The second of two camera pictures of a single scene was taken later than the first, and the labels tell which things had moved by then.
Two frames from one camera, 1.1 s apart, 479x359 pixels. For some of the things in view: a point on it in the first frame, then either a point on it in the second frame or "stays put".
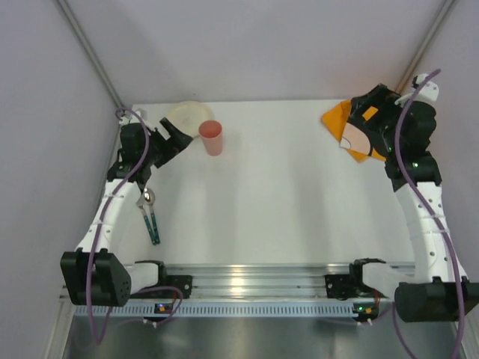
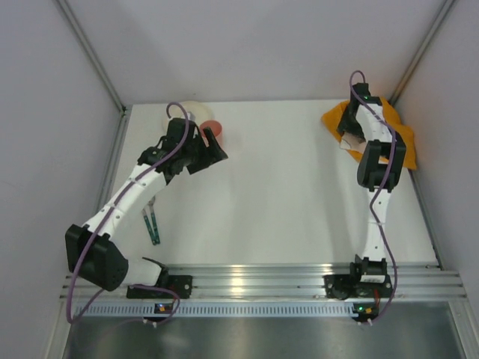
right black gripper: x=374 y=122 to x=349 y=122
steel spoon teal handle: x=149 y=197 stays put
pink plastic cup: x=210 y=132 stays put
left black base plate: x=183 y=282 stays put
